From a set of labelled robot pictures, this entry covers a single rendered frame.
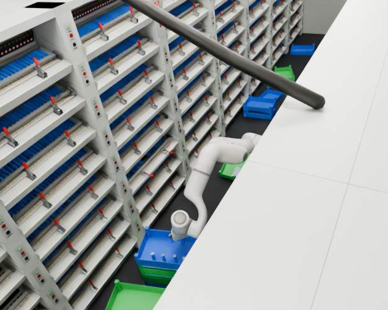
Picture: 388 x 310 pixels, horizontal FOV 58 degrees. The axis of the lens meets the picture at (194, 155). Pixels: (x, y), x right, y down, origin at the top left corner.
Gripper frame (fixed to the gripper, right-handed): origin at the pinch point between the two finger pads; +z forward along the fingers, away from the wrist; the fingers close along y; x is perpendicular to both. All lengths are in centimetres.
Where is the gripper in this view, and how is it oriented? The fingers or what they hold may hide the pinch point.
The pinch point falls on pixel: (181, 236)
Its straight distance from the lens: 195.1
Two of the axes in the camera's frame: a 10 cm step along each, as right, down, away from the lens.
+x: -3.3, -8.4, 4.4
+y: 9.4, -2.9, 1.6
